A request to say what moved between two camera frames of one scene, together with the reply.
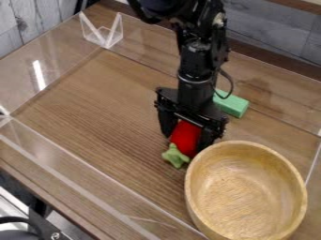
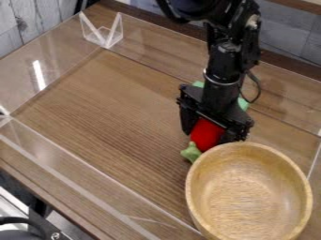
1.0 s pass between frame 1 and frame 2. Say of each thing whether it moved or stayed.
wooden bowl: stayed
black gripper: moved
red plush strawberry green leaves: moved
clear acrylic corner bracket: stayed
